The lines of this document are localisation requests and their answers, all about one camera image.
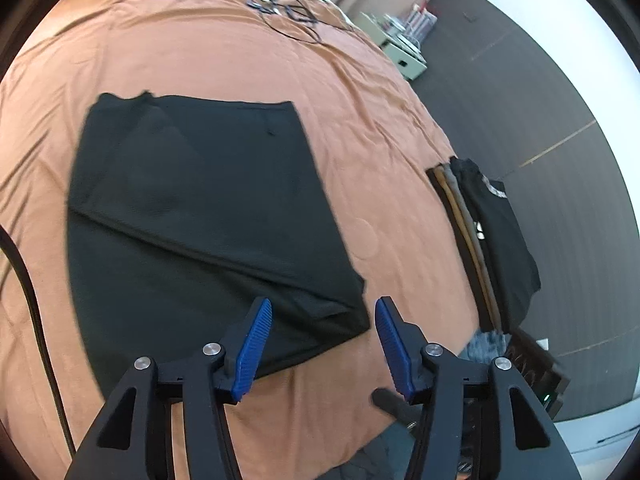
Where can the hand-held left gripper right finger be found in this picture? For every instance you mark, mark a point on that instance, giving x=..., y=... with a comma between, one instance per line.
x=392, y=345

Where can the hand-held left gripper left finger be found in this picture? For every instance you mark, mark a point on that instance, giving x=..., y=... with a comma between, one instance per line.
x=252, y=345

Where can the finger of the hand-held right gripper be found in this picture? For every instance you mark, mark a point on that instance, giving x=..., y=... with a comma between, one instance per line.
x=390, y=402

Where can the black t-shirt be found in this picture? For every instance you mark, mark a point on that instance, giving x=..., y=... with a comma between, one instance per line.
x=200, y=210

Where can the stack of folded clothes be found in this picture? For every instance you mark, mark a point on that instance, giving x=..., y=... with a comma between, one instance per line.
x=505, y=240

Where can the blue-grey patterned cloth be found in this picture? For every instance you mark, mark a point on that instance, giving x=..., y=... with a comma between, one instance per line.
x=482, y=347

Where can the person's patterned grey pants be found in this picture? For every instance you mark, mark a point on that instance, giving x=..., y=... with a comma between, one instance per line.
x=372, y=460

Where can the dark brown folded garment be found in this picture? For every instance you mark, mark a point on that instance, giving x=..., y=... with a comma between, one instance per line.
x=462, y=260

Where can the orange blanket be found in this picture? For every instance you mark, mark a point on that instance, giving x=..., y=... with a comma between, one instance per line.
x=350, y=135

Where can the white nightstand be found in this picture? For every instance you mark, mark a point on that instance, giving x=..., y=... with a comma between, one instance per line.
x=407, y=62

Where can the striped gift bag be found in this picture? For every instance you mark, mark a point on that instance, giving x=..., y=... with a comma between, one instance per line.
x=420, y=17

